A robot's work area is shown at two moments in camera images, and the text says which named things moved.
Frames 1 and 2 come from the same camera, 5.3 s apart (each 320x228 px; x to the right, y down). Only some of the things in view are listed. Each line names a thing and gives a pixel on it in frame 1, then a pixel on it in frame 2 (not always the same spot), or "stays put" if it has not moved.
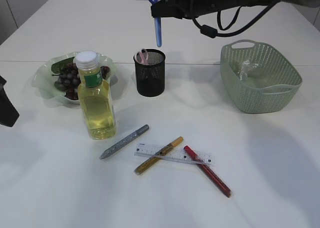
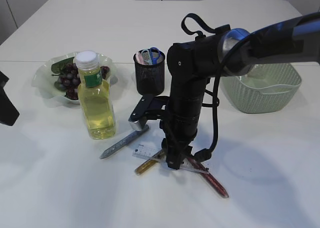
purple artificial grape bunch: [66, 78] stays put
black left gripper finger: [8, 114] stays put
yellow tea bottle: [95, 97] stays put
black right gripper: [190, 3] → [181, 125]
